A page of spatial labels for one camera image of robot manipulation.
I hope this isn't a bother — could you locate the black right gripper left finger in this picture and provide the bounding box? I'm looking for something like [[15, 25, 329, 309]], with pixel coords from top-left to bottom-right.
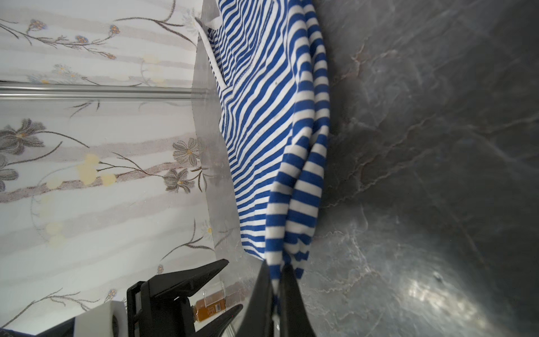
[[236, 261, 274, 337]]

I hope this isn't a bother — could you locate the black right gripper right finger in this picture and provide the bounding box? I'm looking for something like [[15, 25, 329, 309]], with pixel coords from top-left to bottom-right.
[[279, 265, 316, 337]]

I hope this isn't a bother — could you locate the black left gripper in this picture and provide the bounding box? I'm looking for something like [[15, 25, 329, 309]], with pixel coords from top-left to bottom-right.
[[126, 259, 244, 337]]

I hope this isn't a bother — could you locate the blue white striped tank top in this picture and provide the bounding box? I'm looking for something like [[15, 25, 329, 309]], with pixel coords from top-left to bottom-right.
[[197, 1, 331, 305]]

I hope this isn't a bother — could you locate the spice jar with dark lid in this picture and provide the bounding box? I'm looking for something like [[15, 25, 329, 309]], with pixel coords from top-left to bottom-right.
[[193, 290, 227, 322]]

